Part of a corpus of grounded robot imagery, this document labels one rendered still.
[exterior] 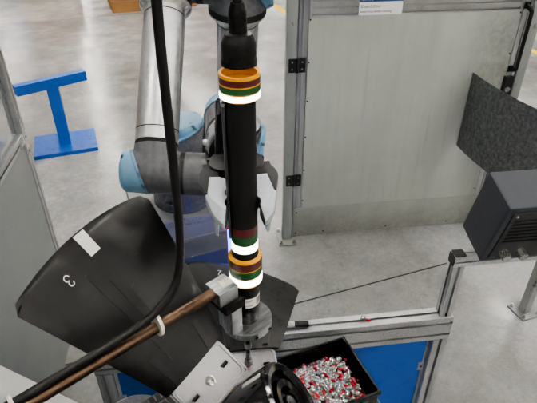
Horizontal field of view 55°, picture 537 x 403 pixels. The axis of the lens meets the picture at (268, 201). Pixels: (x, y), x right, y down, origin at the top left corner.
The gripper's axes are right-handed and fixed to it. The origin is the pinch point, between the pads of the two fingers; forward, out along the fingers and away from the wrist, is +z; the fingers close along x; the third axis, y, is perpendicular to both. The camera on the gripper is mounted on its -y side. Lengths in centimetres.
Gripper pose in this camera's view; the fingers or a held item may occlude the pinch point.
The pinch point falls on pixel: (244, 213)
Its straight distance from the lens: 58.9
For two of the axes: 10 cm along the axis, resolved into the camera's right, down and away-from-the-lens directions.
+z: 1.3, 5.4, -8.3
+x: -9.9, 0.7, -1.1
